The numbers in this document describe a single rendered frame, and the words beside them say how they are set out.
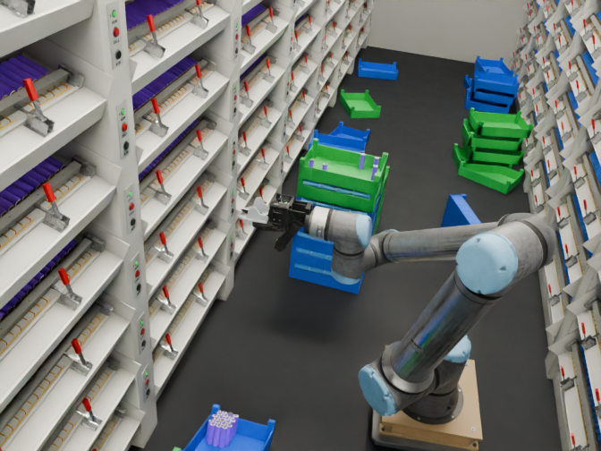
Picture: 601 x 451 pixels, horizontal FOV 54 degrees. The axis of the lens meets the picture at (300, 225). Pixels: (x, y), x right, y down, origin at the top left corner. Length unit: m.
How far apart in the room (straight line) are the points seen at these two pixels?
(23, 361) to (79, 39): 0.60
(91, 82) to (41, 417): 0.69
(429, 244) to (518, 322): 1.06
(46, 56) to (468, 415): 1.52
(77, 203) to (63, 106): 0.20
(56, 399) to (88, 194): 0.44
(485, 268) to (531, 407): 1.10
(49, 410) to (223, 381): 0.83
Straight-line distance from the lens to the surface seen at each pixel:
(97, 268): 1.40
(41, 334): 1.27
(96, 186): 1.31
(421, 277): 2.63
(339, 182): 2.20
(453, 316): 1.37
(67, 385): 1.43
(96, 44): 1.21
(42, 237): 1.18
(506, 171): 3.62
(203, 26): 1.67
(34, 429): 1.37
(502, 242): 1.23
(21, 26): 1.01
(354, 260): 1.67
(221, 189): 2.05
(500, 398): 2.25
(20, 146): 1.06
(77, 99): 1.21
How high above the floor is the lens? 1.58
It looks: 34 degrees down
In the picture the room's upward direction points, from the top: 6 degrees clockwise
